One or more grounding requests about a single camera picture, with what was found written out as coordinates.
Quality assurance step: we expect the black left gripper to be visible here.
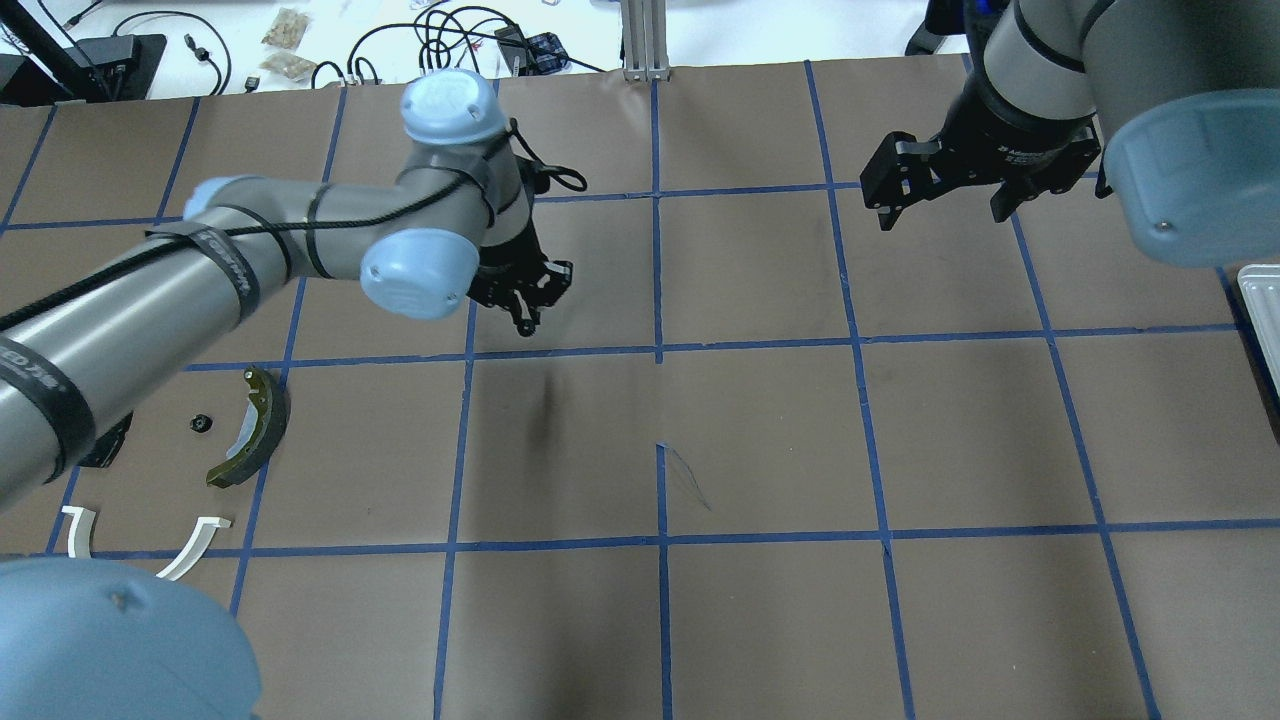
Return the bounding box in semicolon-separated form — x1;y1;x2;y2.
470;220;573;338

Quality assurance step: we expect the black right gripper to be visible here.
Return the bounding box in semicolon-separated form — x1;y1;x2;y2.
860;76;1102;232

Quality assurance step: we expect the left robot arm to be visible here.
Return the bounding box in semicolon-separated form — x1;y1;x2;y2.
1;69;588;507

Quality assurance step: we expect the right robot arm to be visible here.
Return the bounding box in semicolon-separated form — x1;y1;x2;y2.
859;1;1279;266

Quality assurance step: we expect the green brake shoe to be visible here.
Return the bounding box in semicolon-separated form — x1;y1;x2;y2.
205;365;291;489

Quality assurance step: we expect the black brake pad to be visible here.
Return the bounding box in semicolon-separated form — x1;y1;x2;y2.
77;413;134;469

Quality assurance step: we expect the white curved plastic arc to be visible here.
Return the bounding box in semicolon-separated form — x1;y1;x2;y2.
60;505;233;582

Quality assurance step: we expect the aluminium frame post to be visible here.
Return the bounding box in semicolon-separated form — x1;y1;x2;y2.
618;0;671;83

